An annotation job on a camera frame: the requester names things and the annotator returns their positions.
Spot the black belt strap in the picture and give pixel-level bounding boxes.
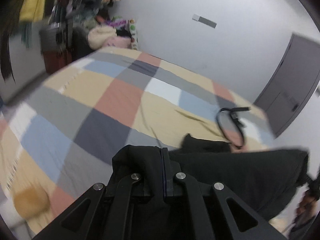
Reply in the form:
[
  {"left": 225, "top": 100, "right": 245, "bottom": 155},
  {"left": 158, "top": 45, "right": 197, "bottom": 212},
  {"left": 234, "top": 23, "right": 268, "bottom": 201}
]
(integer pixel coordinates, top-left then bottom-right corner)
[{"left": 215, "top": 106, "right": 252, "bottom": 149}]

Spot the patchwork checkered bed cover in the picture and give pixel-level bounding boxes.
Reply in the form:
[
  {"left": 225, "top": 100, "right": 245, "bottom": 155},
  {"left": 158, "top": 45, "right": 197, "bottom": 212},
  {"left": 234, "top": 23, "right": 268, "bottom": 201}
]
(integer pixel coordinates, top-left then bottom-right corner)
[{"left": 0, "top": 47, "right": 276, "bottom": 235}]

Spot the grey bedroom door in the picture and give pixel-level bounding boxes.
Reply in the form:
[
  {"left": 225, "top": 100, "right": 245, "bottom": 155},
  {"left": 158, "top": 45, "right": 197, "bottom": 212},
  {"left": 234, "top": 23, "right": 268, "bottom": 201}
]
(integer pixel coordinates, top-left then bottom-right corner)
[{"left": 254, "top": 34, "right": 319, "bottom": 137}]

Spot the yellow fleece jacket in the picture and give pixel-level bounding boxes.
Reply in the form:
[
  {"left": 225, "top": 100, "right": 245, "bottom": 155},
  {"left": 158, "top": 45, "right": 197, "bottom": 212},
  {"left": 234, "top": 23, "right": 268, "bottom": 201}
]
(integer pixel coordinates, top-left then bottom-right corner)
[{"left": 19, "top": 0, "right": 46, "bottom": 22}]

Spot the brown houndstooth scarf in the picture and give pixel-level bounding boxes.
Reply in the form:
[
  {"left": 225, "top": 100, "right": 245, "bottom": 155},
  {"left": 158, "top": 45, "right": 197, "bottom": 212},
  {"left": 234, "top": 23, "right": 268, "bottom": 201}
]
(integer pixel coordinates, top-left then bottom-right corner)
[{"left": 1, "top": 0, "right": 24, "bottom": 81}]

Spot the black puffer jacket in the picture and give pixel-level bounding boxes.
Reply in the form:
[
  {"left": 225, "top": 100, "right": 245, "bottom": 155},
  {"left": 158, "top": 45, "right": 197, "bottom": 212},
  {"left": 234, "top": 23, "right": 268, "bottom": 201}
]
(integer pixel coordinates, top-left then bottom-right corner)
[{"left": 106, "top": 133, "right": 311, "bottom": 240}]

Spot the grey hard-shell suitcase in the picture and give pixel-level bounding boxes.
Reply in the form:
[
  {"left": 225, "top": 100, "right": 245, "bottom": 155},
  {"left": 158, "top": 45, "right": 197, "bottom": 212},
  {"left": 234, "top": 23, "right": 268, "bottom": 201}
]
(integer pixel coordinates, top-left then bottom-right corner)
[{"left": 39, "top": 21, "right": 73, "bottom": 53}]

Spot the person's right hand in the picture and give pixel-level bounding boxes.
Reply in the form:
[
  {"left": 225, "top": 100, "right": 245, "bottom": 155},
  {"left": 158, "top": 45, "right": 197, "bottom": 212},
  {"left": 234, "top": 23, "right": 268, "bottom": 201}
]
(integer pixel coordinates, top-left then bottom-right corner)
[{"left": 296, "top": 191, "right": 317, "bottom": 220}]

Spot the grey wall switch panel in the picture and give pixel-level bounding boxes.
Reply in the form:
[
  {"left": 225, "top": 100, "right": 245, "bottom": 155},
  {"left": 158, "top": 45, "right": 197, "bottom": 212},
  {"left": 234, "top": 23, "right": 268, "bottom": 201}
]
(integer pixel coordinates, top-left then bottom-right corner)
[{"left": 192, "top": 14, "right": 217, "bottom": 29}]

